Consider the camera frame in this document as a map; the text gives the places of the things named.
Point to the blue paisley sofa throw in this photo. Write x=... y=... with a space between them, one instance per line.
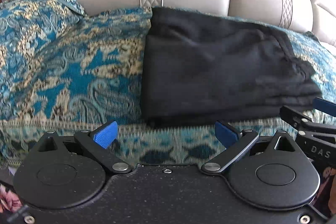
x=63 y=71

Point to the person's right hand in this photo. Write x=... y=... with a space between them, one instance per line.
x=325 y=199

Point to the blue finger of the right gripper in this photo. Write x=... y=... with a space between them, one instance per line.
x=324 y=106

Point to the pink floral clothing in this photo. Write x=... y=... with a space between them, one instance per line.
x=9 y=200

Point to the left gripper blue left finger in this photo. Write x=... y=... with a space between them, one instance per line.
x=94 y=145

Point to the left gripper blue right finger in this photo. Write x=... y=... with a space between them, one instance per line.
x=237 y=144

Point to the black pants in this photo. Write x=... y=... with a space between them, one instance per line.
x=198 y=69

